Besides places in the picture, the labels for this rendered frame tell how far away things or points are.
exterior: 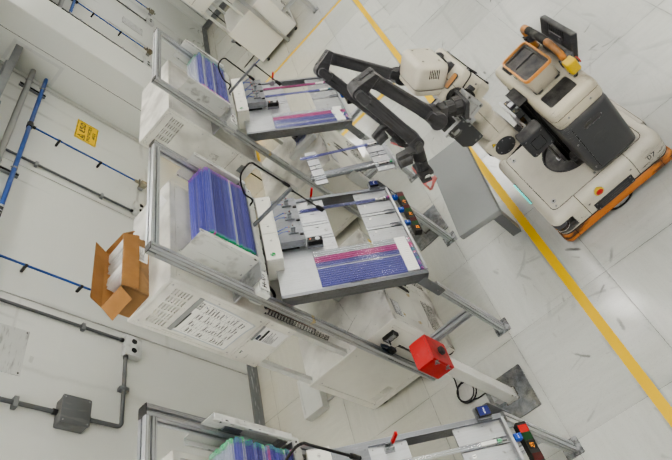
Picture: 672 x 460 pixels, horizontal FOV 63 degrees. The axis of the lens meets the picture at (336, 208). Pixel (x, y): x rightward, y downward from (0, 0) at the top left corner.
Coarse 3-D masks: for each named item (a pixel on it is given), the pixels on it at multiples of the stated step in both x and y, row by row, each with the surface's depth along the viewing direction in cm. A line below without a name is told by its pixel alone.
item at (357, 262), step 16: (384, 240) 283; (400, 240) 283; (320, 256) 274; (336, 256) 274; (352, 256) 274; (368, 256) 274; (384, 256) 274; (400, 256) 274; (416, 256) 274; (320, 272) 266; (336, 272) 266; (352, 272) 266; (368, 272) 266; (384, 272) 266; (400, 272) 266
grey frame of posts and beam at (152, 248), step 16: (160, 144) 271; (176, 160) 277; (432, 224) 347; (256, 240) 269; (448, 240) 360; (176, 256) 219; (192, 272) 225; (208, 272) 227; (224, 288) 235; (240, 288) 237; (256, 288) 243; (256, 304) 246; (272, 304) 248; (288, 304) 256; (464, 304) 282; (320, 320) 267; (496, 320) 302; (336, 336) 274; (352, 336) 281; (368, 352) 289; (384, 352) 293; (416, 368) 310
